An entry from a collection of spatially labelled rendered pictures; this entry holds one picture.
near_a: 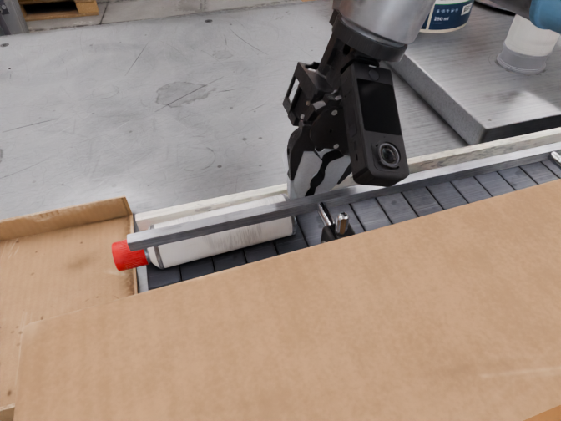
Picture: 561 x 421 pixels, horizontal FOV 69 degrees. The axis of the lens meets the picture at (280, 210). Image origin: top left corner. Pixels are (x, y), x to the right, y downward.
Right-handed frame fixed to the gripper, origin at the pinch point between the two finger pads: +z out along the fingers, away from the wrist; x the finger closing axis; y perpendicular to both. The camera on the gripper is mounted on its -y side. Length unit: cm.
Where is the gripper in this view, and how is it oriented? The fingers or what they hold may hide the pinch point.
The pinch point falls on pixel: (302, 204)
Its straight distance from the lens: 48.6
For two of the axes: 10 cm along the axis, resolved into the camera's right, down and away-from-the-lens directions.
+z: -3.3, 7.2, 6.2
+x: -9.0, -0.4, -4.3
